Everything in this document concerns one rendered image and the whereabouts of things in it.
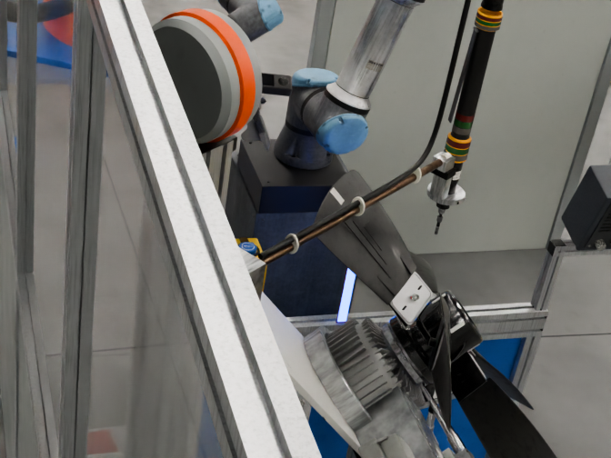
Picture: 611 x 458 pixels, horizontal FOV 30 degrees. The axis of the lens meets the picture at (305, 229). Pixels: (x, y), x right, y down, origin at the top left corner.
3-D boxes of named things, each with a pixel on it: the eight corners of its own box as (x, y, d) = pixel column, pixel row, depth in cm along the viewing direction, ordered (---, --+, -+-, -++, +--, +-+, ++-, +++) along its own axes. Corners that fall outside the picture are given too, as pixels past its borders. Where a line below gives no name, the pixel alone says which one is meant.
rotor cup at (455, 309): (442, 395, 217) (499, 358, 215) (407, 353, 208) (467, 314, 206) (415, 346, 228) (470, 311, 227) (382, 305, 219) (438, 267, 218)
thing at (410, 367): (431, 400, 217) (439, 394, 217) (397, 360, 209) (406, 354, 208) (405, 353, 228) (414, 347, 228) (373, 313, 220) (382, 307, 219)
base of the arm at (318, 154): (265, 141, 293) (271, 106, 288) (320, 138, 299) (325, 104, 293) (285, 171, 282) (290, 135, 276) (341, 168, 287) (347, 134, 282)
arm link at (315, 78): (320, 107, 292) (329, 59, 285) (342, 133, 282) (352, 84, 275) (277, 110, 287) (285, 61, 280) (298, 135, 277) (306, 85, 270)
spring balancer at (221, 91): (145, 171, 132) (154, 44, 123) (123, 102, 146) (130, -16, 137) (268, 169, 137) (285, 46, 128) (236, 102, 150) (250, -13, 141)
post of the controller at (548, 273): (535, 311, 285) (555, 246, 274) (530, 303, 287) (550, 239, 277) (545, 310, 286) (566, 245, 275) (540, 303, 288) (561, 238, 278)
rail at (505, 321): (192, 361, 262) (195, 333, 258) (189, 350, 266) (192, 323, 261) (541, 335, 290) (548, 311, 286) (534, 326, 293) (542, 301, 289)
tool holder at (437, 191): (445, 214, 206) (456, 167, 200) (413, 197, 209) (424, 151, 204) (471, 197, 212) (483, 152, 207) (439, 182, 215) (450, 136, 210)
